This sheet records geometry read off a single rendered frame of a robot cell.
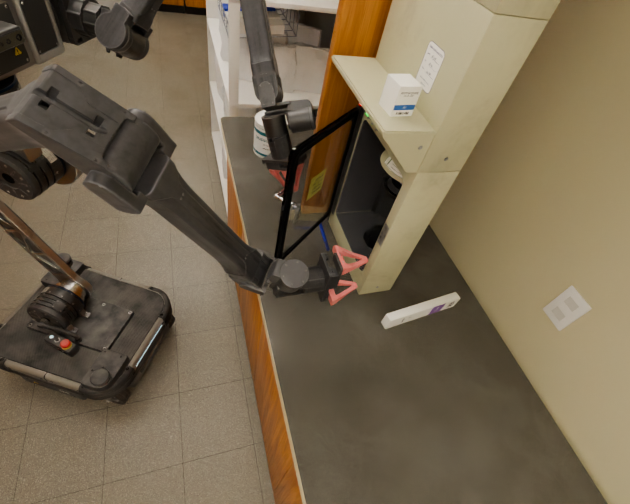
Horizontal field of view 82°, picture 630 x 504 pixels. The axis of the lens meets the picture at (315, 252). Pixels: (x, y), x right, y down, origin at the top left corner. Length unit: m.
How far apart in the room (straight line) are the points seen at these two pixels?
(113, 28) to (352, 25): 0.55
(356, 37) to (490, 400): 1.00
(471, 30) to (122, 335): 1.69
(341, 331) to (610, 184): 0.73
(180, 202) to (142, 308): 1.42
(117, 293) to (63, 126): 1.57
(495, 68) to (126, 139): 0.59
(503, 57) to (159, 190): 0.59
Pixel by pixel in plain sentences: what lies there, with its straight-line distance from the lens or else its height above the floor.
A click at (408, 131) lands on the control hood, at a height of 1.51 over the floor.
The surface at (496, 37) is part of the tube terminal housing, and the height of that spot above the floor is 1.68.
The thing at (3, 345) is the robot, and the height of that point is 0.24.
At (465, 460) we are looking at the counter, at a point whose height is 0.94.
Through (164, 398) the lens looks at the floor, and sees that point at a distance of 1.97.
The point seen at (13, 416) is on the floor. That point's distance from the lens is 2.14.
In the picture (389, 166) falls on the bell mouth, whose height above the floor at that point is 1.33.
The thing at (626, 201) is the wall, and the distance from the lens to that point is 1.04.
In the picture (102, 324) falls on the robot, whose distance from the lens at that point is 1.90.
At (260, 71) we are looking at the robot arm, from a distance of 0.95.
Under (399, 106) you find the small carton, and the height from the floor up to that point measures 1.53.
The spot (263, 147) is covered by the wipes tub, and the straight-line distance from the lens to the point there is 1.51.
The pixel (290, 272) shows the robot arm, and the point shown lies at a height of 1.29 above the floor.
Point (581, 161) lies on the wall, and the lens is 1.09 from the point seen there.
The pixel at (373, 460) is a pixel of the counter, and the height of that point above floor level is 0.94.
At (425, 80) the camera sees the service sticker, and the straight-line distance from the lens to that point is 0.82.
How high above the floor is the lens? 1.84
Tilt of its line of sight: 49 degrees down
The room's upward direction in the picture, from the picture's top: 15 degrees clockwise
